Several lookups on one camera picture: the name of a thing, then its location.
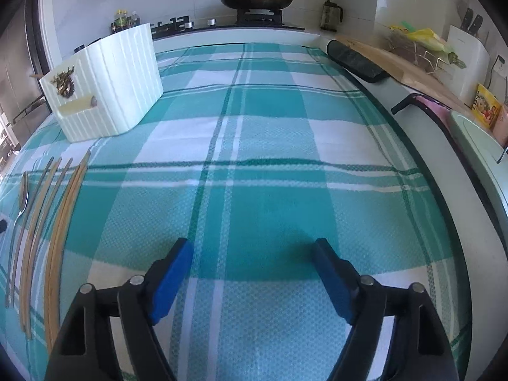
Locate teal plaid tablecloth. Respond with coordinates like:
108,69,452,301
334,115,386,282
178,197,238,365
1,43,472,380

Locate cream utensil holder box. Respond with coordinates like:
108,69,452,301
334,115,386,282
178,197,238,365
40,24,164,143

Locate wooden cutting board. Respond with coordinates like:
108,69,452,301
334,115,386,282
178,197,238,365
334,35,472,117

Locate white knife block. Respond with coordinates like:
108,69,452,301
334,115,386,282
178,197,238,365
441,26,489,106

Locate sauce bottles group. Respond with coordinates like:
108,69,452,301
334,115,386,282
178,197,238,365
110,10,141,34

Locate black gas cooktop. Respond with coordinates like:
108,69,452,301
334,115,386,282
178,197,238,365
151,10,304,40

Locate wire basket with vegetables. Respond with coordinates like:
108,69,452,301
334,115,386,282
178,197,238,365
387,24,467,74

